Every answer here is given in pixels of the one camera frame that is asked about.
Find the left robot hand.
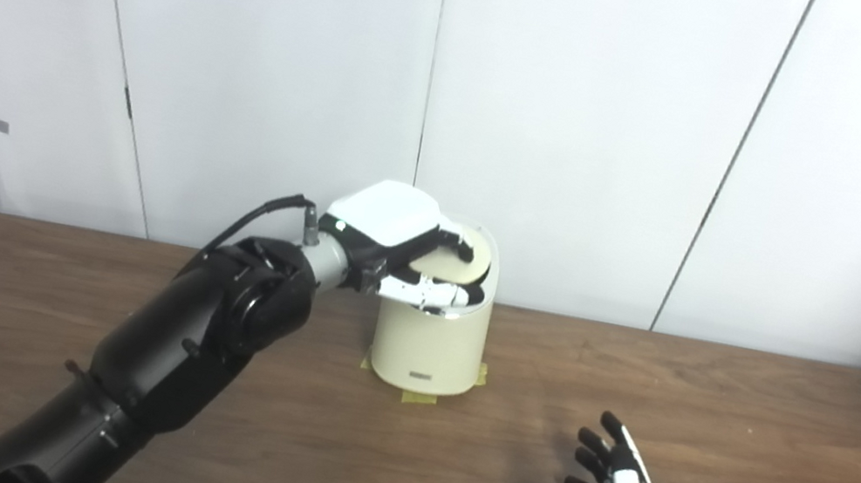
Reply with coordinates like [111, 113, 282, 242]
[307, 169, 492, 320]

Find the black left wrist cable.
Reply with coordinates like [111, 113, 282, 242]
[202, 180, 325, 275]

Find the round cream bin lid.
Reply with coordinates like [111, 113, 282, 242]
[407, 221, 497, 292]

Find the cream-colored bin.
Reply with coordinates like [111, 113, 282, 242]
[363, 213, 507, 403]

